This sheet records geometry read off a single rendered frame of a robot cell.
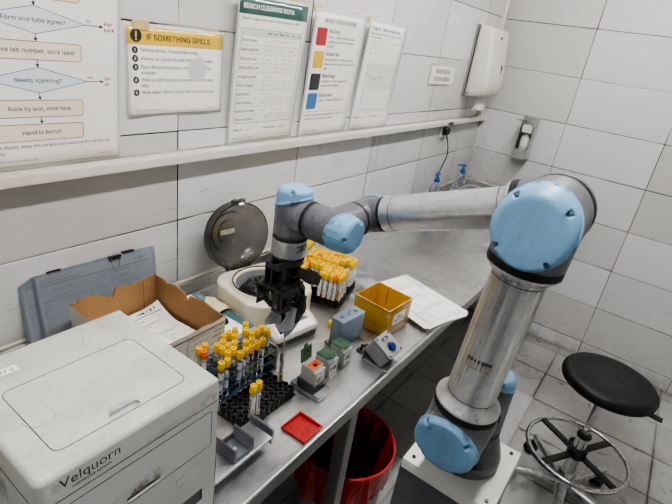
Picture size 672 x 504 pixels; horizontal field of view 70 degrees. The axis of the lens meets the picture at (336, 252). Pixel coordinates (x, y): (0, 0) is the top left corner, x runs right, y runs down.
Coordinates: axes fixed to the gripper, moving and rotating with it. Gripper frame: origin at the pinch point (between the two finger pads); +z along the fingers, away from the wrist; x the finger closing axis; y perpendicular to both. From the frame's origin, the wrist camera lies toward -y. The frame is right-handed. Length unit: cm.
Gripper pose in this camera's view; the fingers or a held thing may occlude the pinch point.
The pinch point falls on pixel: (285, 329)
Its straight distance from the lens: 115.2
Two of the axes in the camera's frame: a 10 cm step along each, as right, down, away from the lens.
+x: 8.1, 3.4, -4.8
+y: -5.7, 2.6, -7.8
